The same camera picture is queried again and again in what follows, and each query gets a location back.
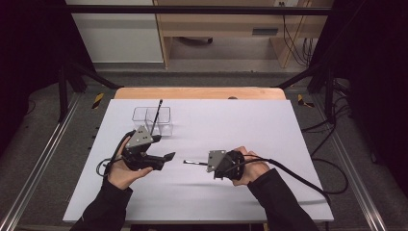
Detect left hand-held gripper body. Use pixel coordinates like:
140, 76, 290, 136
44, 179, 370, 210
121, 125, 161, 172

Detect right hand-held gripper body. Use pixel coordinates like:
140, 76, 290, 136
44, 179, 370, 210
207, 149, 246, 180

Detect clear plastic organizer box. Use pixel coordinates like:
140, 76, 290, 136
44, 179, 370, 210
131, 106, 174, 139

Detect black makeup brush silver ferrule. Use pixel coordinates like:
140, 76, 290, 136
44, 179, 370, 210
183, 159, 209, 167

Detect person's right hand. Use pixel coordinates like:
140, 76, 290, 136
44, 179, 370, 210
229, 145, 271, 187

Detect person's left hand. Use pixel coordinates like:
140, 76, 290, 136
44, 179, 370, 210
107, 136, 155, 192

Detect white board table cover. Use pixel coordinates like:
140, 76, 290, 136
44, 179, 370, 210
63, 98, 335, 223

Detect yellow clamp left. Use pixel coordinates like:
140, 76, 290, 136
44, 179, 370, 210
91, 92, 106, 111

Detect yellow clamp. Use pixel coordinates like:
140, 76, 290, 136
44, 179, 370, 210
91, 92, 106, 111
296, 93, 317, 109

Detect yellow clamp right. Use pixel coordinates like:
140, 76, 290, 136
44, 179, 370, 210
296, 93, 317, 109

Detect white cabinet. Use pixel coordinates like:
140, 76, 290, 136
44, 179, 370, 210
64, 0, 165, 64

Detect light wooden desk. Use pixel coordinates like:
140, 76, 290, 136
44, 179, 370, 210
152, 0, 333, 69

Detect black metal crossbar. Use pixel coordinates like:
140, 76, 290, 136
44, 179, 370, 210
64, 4, 335, 16

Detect black curtain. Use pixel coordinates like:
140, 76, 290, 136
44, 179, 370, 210
0, 0, 94, 156
308, 0, 408, 197

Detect left hand-held gripper cable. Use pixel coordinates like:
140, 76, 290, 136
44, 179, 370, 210
95, 129, 138, 178

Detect hand-held gripper cable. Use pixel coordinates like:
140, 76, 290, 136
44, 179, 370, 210
95, 129, 138, 178
224, 154, 332, 207

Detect right hand-held gripper cable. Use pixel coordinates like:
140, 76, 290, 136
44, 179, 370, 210
224, 154, 332, 207

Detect black metal frame stand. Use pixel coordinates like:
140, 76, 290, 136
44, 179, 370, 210
58, 61, 125, 123
274, 62, 337, 125

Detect aluminium floor rail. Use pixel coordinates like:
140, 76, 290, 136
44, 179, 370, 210
312, 94, 390, 231
0, 92, 83, 231

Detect black looped floor cable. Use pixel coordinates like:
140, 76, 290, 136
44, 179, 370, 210
311, 158, 350, 195

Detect black cables on floor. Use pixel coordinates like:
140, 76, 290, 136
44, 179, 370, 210
300, 78, 353, 133

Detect bundle of hanging black cables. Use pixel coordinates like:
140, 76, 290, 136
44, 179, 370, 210
281, 1, 318, 67

